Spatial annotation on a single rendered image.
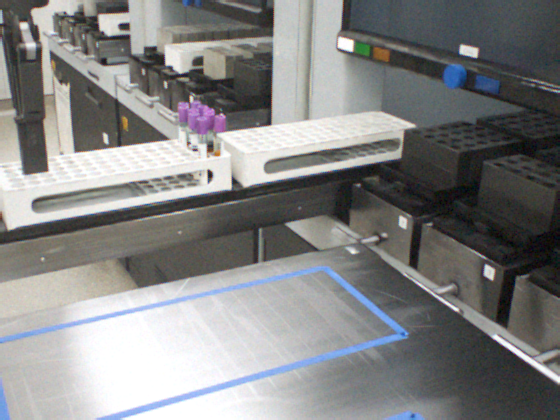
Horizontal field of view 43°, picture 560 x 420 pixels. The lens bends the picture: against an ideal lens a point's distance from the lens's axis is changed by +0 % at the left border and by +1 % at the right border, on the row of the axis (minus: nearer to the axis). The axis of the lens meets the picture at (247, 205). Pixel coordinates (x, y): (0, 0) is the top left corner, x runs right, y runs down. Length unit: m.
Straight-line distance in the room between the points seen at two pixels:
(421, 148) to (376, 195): 0.09
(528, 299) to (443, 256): 0.13
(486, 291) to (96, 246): 0.47
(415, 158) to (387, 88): 0.23
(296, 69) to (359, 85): 0.16
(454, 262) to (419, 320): 0.22
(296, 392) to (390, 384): 0.08
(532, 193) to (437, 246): 0.13
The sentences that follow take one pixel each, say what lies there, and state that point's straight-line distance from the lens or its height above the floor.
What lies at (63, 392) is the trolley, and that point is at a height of 0.82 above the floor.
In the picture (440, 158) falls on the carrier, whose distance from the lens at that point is 0.99.
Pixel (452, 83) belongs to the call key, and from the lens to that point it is 0.92.
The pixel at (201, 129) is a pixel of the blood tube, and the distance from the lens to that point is 0.92.
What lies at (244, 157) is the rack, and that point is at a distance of 0.96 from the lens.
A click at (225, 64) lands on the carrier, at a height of 0.86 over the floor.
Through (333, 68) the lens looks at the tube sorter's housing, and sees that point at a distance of 1.20.
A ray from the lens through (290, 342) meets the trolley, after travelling 0.63.
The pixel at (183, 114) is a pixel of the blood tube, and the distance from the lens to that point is 0.97.
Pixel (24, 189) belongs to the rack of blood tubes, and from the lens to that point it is 0.87.
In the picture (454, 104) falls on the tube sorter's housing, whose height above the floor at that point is 0.85.
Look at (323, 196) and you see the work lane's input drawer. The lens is 1.03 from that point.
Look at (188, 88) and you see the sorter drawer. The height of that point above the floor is 0.81.
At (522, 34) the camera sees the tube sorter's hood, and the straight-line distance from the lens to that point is 0.88.
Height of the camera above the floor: 1.17
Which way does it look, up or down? 23 degrees down
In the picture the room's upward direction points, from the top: straight up
